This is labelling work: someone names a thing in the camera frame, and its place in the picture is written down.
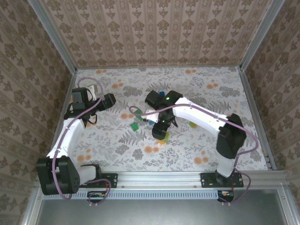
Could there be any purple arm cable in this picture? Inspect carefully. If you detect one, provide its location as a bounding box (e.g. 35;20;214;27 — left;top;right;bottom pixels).
128;105;261;207
52;76;112;208

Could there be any aluminium outer frame rail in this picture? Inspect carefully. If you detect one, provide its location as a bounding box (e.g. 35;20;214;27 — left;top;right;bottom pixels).
21;185;45;225
276;187;300;225

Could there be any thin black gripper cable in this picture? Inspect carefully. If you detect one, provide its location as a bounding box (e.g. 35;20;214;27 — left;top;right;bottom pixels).
87;112;98;127

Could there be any grey slotted cable duct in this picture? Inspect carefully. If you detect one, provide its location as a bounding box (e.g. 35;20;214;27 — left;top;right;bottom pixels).
43;190;219;200

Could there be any floral patterned table cover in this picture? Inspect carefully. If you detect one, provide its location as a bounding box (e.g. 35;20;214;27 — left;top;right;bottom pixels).
50;67;270;173

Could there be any aluminium table side rail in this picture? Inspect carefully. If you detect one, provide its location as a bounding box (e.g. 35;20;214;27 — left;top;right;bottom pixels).
46;69;78;159
238;67;277;172

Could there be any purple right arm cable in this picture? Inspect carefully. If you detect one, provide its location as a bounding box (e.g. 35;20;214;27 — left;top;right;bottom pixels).
128;105;261;207

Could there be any small wired controller board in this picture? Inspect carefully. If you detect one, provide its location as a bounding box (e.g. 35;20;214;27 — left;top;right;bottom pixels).
87;191;106;204
217;190;235;203

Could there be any thin aluminium edge strip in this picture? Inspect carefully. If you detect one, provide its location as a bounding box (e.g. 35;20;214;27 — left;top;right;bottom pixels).
75;65;241;70

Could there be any aluminium frame post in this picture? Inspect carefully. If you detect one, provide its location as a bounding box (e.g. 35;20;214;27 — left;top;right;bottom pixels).
27;0;78;73
239;0;286;71

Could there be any grey sheet metal panel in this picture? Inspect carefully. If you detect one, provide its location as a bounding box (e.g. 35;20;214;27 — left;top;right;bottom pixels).
35;189;290;225

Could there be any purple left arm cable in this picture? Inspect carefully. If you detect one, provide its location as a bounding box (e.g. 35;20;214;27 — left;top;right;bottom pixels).
52;76;112;208

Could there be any wide aluminium base rail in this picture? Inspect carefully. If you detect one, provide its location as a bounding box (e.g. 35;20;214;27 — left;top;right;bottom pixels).
35;171;286;189

